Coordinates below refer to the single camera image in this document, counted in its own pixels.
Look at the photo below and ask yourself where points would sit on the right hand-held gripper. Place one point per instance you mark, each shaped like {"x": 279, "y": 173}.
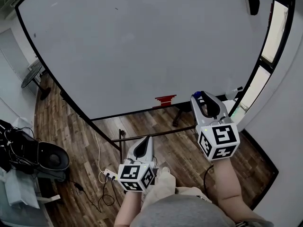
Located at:
{"x": 220, "y": 138}

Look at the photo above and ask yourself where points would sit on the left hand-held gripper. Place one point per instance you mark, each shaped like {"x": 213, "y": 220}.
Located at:
{"x": 135, "y": 176}

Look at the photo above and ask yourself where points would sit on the blue round magnet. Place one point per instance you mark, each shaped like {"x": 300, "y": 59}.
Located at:
{"x": 197, "y": 94}

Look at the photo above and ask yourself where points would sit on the person's right forearm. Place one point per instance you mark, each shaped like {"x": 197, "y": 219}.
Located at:
{"x": 227, "y": 185}

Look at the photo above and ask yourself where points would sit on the person's left forearm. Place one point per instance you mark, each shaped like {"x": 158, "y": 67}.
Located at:
{"x": 125, "y": 209}

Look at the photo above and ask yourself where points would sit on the black whiteboard stand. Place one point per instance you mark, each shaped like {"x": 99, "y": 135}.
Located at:
{"x": 154, "y": 134}

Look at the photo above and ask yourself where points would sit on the black office chair base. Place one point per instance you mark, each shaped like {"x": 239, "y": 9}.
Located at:
{"x": 180, "y": 116}

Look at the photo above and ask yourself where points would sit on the person's light shoe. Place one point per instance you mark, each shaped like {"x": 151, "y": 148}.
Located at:
{"x": 165, "y": 170}

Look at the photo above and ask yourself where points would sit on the white black-tipped marker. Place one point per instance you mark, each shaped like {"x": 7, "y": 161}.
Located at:
{"x": 233, "y": 92}

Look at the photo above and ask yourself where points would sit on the white power strip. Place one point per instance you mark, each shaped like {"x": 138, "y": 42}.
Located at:
{"x": 110, "y": 174}

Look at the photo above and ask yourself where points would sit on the person's beige trousers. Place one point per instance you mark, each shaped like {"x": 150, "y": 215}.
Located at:
{"x": 163, "y": 188}

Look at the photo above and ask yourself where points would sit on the person's grey shirt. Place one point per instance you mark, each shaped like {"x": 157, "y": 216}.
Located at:
{"x": 184, "y": 212}

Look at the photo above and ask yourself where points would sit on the black bowl-shaped device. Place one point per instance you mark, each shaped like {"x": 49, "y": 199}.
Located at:
{"x": 54, "y": 157}

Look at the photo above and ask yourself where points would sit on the black framed window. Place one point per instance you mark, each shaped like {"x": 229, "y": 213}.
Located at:
{"x": 272, "y": 44}

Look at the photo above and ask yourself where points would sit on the large whiteboard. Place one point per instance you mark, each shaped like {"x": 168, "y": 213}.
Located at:
{"x": 130, "y": 44}

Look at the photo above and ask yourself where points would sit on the black whiteboard eraser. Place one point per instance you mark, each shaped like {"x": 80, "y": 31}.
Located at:
{"x": 252, "y": 3}

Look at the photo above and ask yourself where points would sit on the light blue cloth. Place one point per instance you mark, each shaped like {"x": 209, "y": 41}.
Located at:
{"x": 21, "y": 190}

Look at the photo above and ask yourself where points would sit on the round black table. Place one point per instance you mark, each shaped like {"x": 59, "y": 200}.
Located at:
{"x": 30, "y": 77}

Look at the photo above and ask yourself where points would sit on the black white-striped jacket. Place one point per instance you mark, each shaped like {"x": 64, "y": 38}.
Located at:
{"x": 4, "y": 145}

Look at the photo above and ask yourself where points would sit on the glass desk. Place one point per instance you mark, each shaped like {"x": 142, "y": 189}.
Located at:
{"x": 14, "y": 216}

